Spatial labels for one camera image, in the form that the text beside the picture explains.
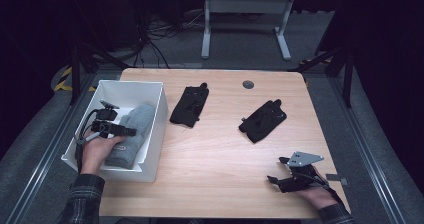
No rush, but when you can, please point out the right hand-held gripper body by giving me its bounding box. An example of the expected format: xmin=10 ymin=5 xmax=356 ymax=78
xmin=278 ymin=151 xmax=329 ymax=194

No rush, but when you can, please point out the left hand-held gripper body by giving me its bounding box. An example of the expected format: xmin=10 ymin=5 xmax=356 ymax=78
xmin=88 ymin=99 xmax=120 ymax=139

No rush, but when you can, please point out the white storage box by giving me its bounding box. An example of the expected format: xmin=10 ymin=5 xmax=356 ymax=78
xmin=60 ymin=79 xmax=169 ymax=183

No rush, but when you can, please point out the person's left hand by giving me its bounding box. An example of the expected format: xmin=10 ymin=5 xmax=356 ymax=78
xmin=80 ymin=136 xmax=126 ymax=177

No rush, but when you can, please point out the person's right hand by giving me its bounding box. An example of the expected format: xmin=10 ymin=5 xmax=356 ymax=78
xmin=295 ymin=184 xmax=338 ymax=210

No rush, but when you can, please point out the black pouch right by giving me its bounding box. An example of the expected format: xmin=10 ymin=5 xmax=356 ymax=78
xmin=238 ymin=99 xmax=288 ymax=144

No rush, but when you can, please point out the black pouch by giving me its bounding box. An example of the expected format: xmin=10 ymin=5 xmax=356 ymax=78
xmin=238 ymin=99 xmax=288 ymax=144
xmin=169 ymin=82 xmax=210 ymax=129

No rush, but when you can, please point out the black tripod stand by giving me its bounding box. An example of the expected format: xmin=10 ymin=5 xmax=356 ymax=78
xmin=68 ymin=42 xmax=129 ymax=106
xmin=288 ymin=43 xmax=355 ymax=109

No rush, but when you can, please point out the yellow and black floor tape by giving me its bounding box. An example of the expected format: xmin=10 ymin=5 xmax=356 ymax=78
xmin=54 ymin=66 xmax=98 ymax=93

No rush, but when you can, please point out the black pouch centre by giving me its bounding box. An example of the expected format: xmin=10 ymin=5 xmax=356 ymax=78
xmin=169 ymin=82 xmax=210 ymax=129

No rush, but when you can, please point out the white metal stand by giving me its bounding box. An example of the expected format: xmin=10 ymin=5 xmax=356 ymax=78
xmin=200 ymin=0 xmax=296 ymax=62

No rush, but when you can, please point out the left hand-held gripper cable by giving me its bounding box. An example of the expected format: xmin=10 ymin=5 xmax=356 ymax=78
xmin=75 ymin=108 xmax=102 ymax=175

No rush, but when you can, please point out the hand-held gripper cable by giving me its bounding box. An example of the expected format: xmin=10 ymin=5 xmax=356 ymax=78
xmin=313 ymin=173 xmax=344 ymax=205
xmin=75 ymin=108 xmax=102 ymax=175

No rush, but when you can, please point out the small grey metal bracket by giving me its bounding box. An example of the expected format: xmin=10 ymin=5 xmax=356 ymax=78
xmin=325 ymin=173 xmax=349 ymax=186

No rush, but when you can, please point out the right hand-held gripper cable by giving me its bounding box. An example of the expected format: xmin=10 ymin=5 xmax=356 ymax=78
xmin=313 ymin=173 xmax=344 ymax=205

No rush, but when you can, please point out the tangle of floor cables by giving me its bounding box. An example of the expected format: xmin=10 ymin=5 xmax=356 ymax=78
xmin=133 ymin=0 xmax=205 ymax=68

